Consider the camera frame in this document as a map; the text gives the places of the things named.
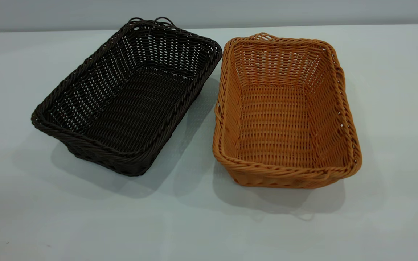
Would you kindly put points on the black woven plastic basket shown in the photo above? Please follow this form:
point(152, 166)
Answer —
point(129, 108)

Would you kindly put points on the orange woven plastic basket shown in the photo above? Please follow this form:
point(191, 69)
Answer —
point(278, 123)

